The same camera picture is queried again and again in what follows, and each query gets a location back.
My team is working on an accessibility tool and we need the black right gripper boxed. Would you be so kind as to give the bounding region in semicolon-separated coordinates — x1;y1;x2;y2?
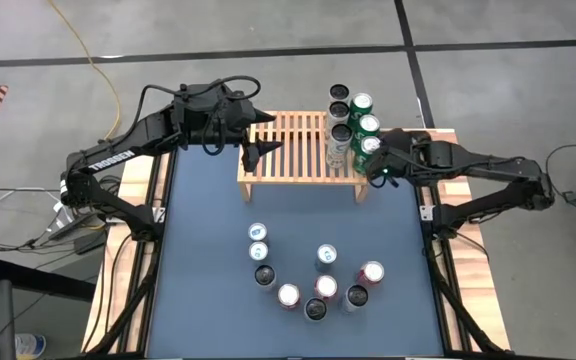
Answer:
367;128;437;189

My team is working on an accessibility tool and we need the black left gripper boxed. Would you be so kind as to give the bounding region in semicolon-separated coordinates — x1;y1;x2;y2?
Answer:
200;83;284;174

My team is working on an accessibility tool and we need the green Sprite can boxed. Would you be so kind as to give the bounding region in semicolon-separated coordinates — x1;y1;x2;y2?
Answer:
350;113;382;146
352;134;383;175
350;92;375;121

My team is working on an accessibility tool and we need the white Celsius can yellow band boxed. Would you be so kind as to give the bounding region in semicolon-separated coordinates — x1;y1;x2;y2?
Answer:
328;83;352;106
325;100;352;131
325;123;355;170

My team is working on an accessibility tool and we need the wooden slatted shelf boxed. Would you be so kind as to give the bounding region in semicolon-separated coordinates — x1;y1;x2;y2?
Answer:
236;109;375;204

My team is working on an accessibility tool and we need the small silver blue can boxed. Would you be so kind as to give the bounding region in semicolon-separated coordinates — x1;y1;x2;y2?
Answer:
247;240;271;265
246;221;270;246
314;243;339;274

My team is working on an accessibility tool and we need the blue-grey table mat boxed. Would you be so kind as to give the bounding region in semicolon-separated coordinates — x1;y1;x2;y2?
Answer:
145;142;447;359

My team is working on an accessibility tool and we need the white Celsius can blue band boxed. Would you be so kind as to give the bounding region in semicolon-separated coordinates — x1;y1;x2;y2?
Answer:
337;283;370;316
303;297;329;324
252;263;278;293

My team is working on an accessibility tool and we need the red cola can dark figure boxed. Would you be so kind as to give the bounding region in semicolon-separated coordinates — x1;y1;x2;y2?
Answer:
276;282;302;310

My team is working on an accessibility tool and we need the black power adapter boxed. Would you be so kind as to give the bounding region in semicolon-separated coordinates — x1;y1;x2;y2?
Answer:
72;232;109;255

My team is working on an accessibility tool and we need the black power strip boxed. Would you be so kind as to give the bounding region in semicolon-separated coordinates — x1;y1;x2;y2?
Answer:
47;212;107;241

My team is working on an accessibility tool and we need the white blue container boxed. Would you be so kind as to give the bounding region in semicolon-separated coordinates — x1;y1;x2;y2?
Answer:
15;333;48;360

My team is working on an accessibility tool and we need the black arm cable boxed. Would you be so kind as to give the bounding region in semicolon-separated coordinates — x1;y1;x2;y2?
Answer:
137;74;263;109

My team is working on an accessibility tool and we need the yellow cable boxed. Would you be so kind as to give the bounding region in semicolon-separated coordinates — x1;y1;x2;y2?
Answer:
47;0;122;231

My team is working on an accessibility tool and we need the white cable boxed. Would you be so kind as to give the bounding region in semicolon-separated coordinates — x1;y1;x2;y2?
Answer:
0;187;74;226

